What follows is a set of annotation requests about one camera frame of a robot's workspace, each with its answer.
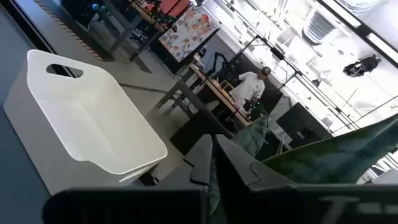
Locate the person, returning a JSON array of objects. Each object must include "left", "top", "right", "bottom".
[{"left": 229, "top": 65, "right": 272, "bottom": 110}]

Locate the black ceiling spotlight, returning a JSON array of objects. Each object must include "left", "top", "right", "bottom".
[{"left": 343, "top": 54, "right": 382, "bottom": 78}]

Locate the grey-legged desk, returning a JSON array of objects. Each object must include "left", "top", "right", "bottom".
[{"left": 102, "top": 0, "right": 180, "bottom": 62}]

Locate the black monitor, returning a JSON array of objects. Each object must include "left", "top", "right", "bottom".
[{"left": 275, "top": 101, "right": 333, "bottom": 149}]

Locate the blue-grey table mat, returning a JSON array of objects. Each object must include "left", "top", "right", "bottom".
[{"left": 0, "top": 2, "right": 52, "bottom": 224}]

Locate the white plastic bin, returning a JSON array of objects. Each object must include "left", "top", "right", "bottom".
[{"left": 2, "top": 49, "right": 169, "bottom": 196}]

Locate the wooden workbench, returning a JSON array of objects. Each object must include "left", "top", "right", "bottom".
[{"left": 154, "top": 63, "right": 253, "bottom": 138}]

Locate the black panel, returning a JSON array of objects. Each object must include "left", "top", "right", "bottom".
[{"left": 169, "top": 108, "right": 234, "bottom": 156}]

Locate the black aluminium table frame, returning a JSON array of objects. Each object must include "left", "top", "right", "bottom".
[{"left": 0, "top": 0, "right": 58, "bottom": 54}]

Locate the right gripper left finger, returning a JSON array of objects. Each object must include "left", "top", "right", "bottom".
[{"left": 42, "top": 133, "right": 214, "bottom": 224}]

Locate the floral patterned cloth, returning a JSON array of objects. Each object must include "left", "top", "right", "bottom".
[{"left": 158, "top": 5, "right": 219, "bottom": 63}]

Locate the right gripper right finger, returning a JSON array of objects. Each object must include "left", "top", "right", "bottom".
[{"left": 214, "top": 134, "right": 398, "bottom": 224}]

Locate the black backdrop board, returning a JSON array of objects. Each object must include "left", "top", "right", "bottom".
[{"left": 231, "top": 52, "right": 284, "bottom": 113}]

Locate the green snake plant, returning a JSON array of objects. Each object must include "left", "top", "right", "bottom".
[{"left": 208, "top": 113, "right": 398, "bottom": 218}]

